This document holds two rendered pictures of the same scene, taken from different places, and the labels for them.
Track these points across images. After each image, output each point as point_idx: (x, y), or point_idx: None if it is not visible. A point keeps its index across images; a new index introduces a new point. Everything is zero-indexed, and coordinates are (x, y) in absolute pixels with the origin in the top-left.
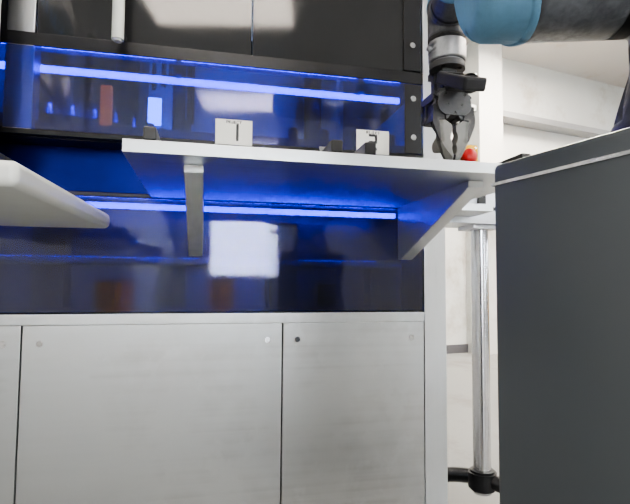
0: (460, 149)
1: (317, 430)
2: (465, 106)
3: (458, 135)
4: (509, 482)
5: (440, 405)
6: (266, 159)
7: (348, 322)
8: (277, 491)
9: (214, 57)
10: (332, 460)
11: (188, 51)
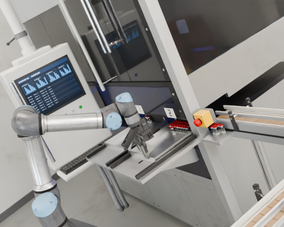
0: (145, 155)
1: (198, 206)
2: (139, 141)
3: (143, 150)
4: None
5: (230, 215)
6: (100, 165)
7: (191, 176)
8: (196, 218)
9: (124, 84)
10: (205, 216)
11: (119, 83)
